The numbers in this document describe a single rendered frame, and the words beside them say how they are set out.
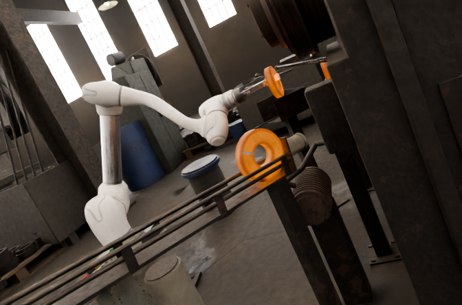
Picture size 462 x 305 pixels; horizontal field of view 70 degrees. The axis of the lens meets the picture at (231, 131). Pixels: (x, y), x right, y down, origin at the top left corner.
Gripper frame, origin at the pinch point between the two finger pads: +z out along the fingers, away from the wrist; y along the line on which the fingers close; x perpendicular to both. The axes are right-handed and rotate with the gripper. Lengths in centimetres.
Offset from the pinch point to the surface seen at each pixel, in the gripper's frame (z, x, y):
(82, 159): -251, 6, -122
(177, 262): -33, -31, 83
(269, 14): 16.4, 23.0, 37.1
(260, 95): -63, -24, -213
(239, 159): -3, -11, 75
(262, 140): 3, -10, 68
